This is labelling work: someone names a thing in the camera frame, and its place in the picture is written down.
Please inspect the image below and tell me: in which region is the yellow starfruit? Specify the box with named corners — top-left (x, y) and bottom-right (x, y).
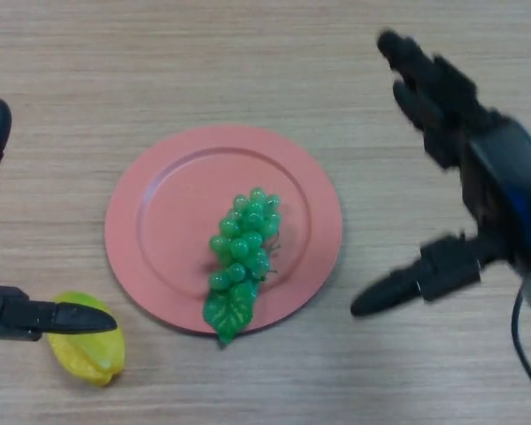
top-left (47, 290), bottom-right (128, 389)

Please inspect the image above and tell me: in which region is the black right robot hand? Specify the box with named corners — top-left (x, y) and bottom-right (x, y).
top-left (350, 28), bottom-right (531, 317)

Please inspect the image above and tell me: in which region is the green grapes bunch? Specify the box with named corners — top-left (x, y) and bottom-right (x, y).
top-left (202, 186), bottom-right (284, 347)

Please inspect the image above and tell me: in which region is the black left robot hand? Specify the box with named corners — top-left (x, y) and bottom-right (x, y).
top-left (0, 98), bottom-right (119, 343)

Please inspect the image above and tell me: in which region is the pink round plate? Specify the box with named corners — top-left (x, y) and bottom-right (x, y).
top-left (104, 124), bottom-right (343, 335)

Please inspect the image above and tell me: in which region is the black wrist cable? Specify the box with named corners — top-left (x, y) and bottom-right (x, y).
top-left (511, 288), bottom-right (531, 406)

